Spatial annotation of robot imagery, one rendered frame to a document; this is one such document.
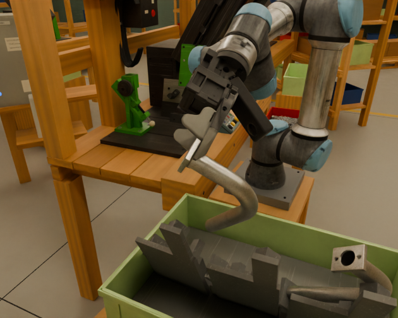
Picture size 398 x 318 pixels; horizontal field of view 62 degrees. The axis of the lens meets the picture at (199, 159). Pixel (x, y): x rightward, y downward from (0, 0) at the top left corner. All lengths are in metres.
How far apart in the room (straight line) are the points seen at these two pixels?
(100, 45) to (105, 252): 1.30
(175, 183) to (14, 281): 1.38
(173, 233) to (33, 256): 1.88
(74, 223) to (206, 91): 1.26
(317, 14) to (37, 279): 1.99
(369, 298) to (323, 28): 0.71
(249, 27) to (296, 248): 0.62
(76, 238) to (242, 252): 0.98
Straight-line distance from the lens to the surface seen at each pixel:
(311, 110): 1.08
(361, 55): 4.30
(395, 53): 8.60
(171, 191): 1.27
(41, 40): 1.40
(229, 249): 1.02
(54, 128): 1.47
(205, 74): 0.57
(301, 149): 1.11
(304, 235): 0.98
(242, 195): 0.53
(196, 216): 1.07
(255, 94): 0.76
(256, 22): 0.68
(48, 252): 2.44
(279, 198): 1.20
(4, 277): 2.39
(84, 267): 1.89
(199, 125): 0.52
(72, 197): 1.62
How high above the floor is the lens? 1.55
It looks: 28 degrees down
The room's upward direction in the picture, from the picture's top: straight up
